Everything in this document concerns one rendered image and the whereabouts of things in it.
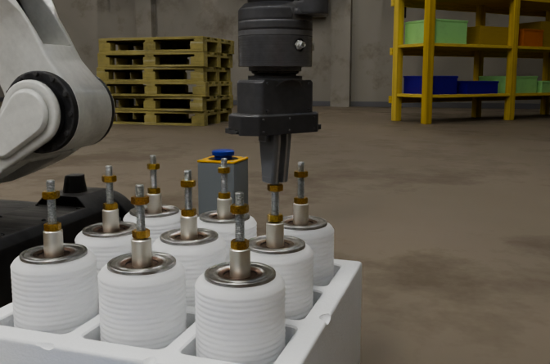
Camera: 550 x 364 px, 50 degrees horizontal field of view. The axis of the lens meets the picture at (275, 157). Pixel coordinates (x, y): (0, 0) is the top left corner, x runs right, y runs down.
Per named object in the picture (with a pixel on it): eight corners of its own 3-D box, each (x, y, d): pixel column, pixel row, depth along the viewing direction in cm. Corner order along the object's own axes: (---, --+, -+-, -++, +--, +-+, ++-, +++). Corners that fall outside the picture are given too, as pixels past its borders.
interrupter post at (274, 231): (274, 251, 72) (274, 225, 72) (261, 247, 74) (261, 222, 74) (288, 248, 74) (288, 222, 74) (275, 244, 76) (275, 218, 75)
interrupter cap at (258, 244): (272, 261, 69) (272, 254, 69) (232, 247, 74) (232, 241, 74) (317, 248, 74) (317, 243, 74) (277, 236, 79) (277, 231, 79)
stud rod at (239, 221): (243, 260, 63) (243, 190, 62) (245, 263, 62) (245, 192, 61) (234, 261, 63) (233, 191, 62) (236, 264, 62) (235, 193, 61)
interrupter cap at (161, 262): (97, 277, 63) (97, 271, 63) (118, 256, 70) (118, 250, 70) (169, 278, 63) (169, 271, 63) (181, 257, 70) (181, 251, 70)
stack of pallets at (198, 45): (95, 123, 588) (92, 38, 576) (137, 118, 666) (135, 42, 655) (205, 127, 554) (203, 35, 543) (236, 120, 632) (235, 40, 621)
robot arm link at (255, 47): (290, 127, 80) (290, 36, 78) (341, 132, 72) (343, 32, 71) (210, 132, 72) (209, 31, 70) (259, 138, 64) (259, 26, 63)
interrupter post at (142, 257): (128, 270, 65) (127, 240, 65) (133, 263, 68) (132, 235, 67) (150, 270, 65) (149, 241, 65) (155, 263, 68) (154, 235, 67)
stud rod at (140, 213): (137, 252, 66) (134, 185, 65) (137, 249, 67) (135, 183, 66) (146, 252, 66) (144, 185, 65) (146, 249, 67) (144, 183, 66)
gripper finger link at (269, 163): (263, 180, 74) (263, 131, 73) (280, 184, 72) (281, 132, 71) (254, 182, 73) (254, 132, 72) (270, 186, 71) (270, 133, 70)
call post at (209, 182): (199, 330, 109) (196, 162, 104) (214, 316, 115) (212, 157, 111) (235, 335, 106) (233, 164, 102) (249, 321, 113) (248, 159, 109)
